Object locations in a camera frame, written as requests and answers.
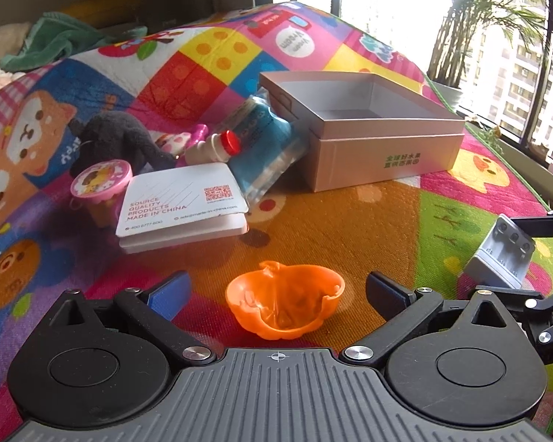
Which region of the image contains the orange pumpkin bowl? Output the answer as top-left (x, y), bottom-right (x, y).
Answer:
top-left (225, 260), bottom-right (345, 340)

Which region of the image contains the pink-lidded yellow pudding cup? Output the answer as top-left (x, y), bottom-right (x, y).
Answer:
top-left (70, 160), bottom-right (132, 228)

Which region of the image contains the beige pillow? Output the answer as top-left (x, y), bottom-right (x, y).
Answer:
top-left (0, 22), bottom-right (32, 60)

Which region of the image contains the blue wet wipes pack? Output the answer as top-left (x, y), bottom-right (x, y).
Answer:
top-left (219, 88), bottom-right (310, 208)

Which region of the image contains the green towel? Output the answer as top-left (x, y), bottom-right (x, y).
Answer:
top-left (0, 12), bottom-right (147, 73)

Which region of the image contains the white plant pot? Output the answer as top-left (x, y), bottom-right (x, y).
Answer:
top-left (431, 81), bottom-right (462, 110)

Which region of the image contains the pink plastic strainer scoop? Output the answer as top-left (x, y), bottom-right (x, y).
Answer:
top-left (154, 124), bottom-right (209, 166)

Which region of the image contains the pink cardboard box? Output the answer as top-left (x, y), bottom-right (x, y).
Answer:
top-left (258, 71), bottom-right (465, 192)

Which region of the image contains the small red-capped white bottle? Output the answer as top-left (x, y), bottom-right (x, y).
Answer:
top-left (184, 130), bottom-right (241, 166)

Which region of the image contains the black plush toy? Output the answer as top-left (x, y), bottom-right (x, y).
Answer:
top-left (67, 111), bottom-right (177, 178)

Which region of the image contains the colourful cartoon play mat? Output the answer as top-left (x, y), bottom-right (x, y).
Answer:
top-left (0, 3), bottom-right (546, 441)

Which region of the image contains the white card booklet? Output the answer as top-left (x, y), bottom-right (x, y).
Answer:
top-left (115, 163), bottom-right (248, 253)

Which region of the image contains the yellow cushion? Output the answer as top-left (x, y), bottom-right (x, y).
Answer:
top-left (60, 0), bottom-right (142, 29)

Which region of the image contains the tall green plant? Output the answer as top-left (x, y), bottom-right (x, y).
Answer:
top-left (427, 0), bottom-right (547, 88)

